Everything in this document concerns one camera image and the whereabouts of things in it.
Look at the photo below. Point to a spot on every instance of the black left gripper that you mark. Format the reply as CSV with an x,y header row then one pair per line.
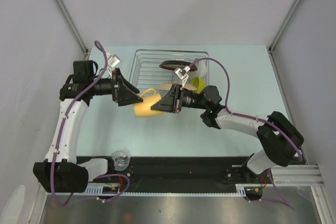
x,y
123,97

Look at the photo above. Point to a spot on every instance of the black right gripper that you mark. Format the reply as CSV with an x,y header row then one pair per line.
x,y
172,102

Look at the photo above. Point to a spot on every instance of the beige bird pattern plate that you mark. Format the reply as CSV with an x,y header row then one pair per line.
x,y
167,86

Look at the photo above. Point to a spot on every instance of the yellow mug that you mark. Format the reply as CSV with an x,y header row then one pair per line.
x,y
143,109

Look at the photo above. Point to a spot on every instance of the chrome wire dish rack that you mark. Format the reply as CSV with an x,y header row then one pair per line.
x,y
146,73

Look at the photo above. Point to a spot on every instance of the lime green bowl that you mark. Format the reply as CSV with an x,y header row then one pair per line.
x,y
199,84

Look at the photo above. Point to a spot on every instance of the red rimmed beige plate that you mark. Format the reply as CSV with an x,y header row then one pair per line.
x,y
173,64

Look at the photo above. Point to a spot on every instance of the clear glass cup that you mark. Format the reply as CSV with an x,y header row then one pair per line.
x,y
121,159

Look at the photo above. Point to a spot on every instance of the white bowl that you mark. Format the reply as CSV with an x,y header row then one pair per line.
x,y
201,68

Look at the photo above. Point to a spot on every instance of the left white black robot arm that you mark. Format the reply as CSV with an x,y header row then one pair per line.
x,y
75,97

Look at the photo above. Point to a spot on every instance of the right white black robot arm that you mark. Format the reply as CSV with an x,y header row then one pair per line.
x,y
279,138

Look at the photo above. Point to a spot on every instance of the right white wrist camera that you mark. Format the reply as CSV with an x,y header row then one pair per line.
x,y
182,74

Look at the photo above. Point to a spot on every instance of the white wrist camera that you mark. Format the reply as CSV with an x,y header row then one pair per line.
x,y
113,60
182,74

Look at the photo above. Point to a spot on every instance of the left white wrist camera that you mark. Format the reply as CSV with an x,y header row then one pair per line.
x,y
113,60

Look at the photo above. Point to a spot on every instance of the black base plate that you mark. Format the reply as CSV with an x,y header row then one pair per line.
x,y
123,183

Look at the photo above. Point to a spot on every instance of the left aluminium corner post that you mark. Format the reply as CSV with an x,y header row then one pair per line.
x,y
71,26

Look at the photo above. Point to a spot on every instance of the aluminium corner post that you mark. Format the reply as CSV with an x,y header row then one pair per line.
x,y
285,24
71,26

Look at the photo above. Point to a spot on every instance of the white slotted cable duct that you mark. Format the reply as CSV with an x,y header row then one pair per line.
x,y
239,191

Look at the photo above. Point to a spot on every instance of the aluminium front rail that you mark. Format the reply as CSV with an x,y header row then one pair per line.
x,y
296,175

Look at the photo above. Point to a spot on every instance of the right aluminium corner post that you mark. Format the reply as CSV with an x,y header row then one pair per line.
x,y
285,24

